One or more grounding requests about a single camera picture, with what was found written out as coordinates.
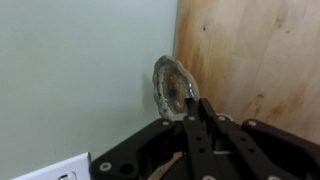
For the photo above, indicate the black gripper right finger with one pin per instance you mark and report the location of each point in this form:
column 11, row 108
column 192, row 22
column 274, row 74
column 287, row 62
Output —
column 240, row 146

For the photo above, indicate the white bowl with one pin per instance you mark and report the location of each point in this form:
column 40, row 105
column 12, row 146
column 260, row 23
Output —
column 171, row 88

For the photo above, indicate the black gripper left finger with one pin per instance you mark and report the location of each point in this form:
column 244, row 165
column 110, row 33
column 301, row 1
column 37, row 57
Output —
column 196, row 146

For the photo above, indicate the white wall outlet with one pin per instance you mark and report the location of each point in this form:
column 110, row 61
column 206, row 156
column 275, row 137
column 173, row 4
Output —
column 56, row 170

